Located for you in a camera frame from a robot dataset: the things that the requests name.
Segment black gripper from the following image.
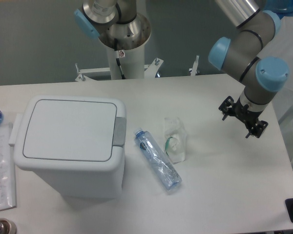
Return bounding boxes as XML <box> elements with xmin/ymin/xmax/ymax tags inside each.
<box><xmin>218</xmin><ymin>96</ymin><xmax>268</xmax><ymax>138</ymax></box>

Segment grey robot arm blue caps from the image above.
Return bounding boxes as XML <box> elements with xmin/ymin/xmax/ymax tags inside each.
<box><xmin>74</xmin><ymin>0</ymin><xmax>289</xmax><ymax>137</ymax></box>

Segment grey trash can push button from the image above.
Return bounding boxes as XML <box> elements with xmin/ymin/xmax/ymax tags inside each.
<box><xmin>113</xmin><ymin>117</ymin><xmax>126</xmax><ymax>147</ymax></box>

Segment white plastic trash can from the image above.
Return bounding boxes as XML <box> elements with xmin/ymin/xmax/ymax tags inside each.
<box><xmin>13</xmin><ymin>95</ymin><xmax>126</xmax><ymax>199</ymax></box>

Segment clear plastic bag with item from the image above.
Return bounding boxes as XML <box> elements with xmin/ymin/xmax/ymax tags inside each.
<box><xmin>164</xmin><ymin>117</ymin><xmax>187</xmax><ymax>164</ymax></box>

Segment clear blue plastic bottle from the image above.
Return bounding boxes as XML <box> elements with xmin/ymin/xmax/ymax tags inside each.
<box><xmin>134</xmin><ymin>128</ymin><xmax>182</xmax><ymax>191</ymax></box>

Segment blue water jug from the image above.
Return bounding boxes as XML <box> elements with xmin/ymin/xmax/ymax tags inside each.
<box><xmin>264</xmin><ymin>0</ymin><xmax>293</xmax><ymax>14</ymax></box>

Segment paper sheet in plastic sleeve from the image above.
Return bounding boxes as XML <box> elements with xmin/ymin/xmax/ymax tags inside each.
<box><xmin>0</xmin><ymin>123</ymin><xmax>17</xmax><ymax>211</ymax></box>

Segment round metal object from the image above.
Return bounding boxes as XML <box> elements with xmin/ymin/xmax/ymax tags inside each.
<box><xmin>0</xmin><ymin>218</ymin><xmax>17</xmax><ymax>234</ymax></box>

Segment white pedestal base frame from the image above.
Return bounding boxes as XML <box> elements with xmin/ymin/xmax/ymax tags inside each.
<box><xmin>74</xmin><ymin>55</ymin><xmax>201</xmax><ymax>82</ymax></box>

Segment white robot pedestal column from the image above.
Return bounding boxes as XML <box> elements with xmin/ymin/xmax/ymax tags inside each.
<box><xmin>97</xmin><ymin>12</ymin><xmax>152</xmax><ymax>80</ymax></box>

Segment black cable on pedestal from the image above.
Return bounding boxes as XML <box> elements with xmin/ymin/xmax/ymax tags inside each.
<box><xmin>113</xmin><ymin>38</ymin><xmax>126</xmax><ymax>80</ymax></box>

